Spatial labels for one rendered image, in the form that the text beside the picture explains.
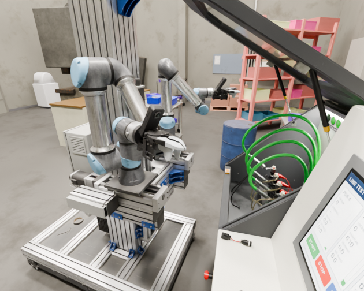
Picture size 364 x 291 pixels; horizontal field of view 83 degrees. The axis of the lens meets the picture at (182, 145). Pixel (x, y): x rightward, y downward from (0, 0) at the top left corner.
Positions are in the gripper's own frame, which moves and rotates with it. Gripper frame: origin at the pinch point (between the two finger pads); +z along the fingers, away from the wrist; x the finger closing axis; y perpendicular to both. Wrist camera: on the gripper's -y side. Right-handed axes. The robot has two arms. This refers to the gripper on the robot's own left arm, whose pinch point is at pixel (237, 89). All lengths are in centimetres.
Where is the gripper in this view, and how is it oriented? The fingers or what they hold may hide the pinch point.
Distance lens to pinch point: 172.5
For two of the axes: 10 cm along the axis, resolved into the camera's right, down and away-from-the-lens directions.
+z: 10.0, -0.3, 0.8
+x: 0.8, 5.1, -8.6
